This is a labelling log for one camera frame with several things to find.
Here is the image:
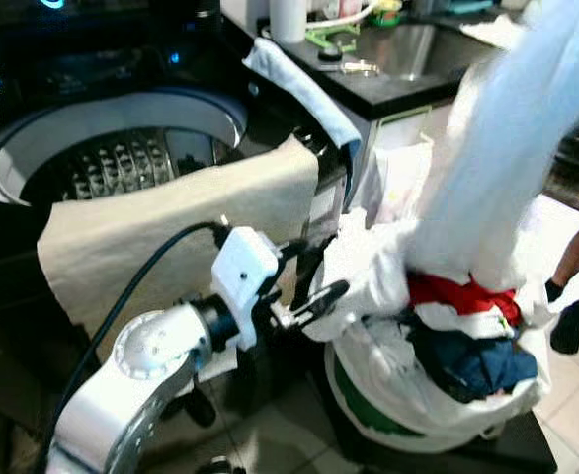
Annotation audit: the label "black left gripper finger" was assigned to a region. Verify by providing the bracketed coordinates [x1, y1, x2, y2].
[289, 280, 351, 329]
[282, 237, 332, 270]

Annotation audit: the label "large white garment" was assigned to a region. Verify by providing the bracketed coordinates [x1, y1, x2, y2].
[403, 0, 579, 287]

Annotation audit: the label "black top-load washing machine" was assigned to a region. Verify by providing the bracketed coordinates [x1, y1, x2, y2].
[0, 0, 370, 396]

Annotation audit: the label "white green laundry basket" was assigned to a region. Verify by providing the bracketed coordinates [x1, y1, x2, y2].
[304, 207, 552, 453]

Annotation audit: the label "plastic bag on green holder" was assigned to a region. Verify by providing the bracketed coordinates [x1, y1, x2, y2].
[354, 138, 434, 228]

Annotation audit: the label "red garment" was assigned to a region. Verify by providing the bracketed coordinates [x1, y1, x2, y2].
[408, 272, 523, 322]

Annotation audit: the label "beige towel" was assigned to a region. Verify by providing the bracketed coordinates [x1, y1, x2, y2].
[38, 136, 320, 347]

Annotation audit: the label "white garment with coloured trim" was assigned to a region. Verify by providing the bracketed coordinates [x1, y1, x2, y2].
[413, 301, 518, 339]

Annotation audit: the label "light blue white cloth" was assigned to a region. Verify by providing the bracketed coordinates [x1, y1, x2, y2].
[242, 38, 363, 149]

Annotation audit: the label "blue denim garment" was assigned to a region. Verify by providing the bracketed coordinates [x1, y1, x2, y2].
[408, 314, 539, 401]

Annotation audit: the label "black-topped white sink cabinet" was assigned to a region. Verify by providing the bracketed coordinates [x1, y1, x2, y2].
[220, 0, 579, 213]

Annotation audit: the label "scissors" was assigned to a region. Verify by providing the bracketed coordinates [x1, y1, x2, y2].
[319, 59, 379, 76]

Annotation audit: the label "steel washer drum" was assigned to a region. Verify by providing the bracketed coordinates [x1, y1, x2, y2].
[18, 126, 216, 203]

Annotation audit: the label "green plastic hanger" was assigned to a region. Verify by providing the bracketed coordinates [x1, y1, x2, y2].
[304, 22, 362, 55]

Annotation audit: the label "steel sink basin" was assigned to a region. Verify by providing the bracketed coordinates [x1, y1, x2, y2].
[369, 22, 498, 82]

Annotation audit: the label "white cylinder roll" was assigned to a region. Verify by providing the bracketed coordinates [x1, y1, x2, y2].
[268, 0, 310, 44]

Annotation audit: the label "person's leg with black sock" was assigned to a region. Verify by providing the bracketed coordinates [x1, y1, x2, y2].
[546, 217, 579, 302]
[550, 281, 579, 355]

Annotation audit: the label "green cup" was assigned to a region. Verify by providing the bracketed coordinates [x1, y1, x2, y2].
[373, 0, 404, 26]

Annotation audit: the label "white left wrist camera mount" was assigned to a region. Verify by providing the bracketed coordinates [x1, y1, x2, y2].
[210, 225, 283, 324]

